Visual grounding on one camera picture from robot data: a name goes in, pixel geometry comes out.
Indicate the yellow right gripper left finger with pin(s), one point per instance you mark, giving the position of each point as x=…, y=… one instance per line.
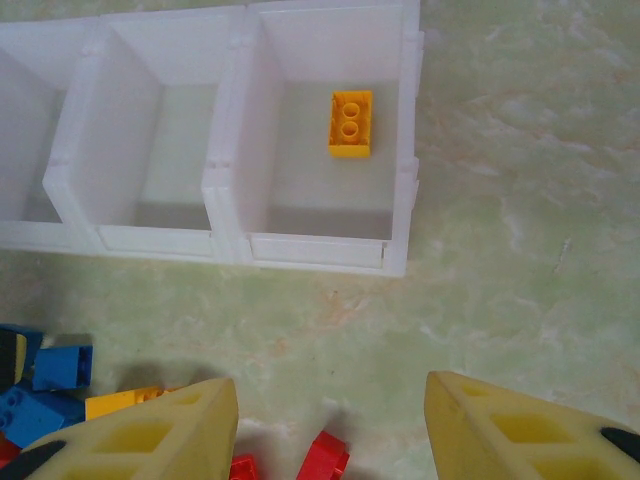
x=165, y=440

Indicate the red lego brick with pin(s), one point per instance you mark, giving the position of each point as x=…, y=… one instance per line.
x=9, y=452
x=244, y=469
x=322, y=455

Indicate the yellow lego brick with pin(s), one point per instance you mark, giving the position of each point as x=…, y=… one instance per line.
x=350, y=147
x=120, y=402

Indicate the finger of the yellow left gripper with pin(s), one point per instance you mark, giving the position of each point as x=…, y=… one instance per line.
x=17, y=357

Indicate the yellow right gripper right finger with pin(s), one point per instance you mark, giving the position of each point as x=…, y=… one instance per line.
x=490, y=440

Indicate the blue lego brick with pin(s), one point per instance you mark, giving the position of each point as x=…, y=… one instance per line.
x=60, y=367
x=27, y=331
x=35, y=420

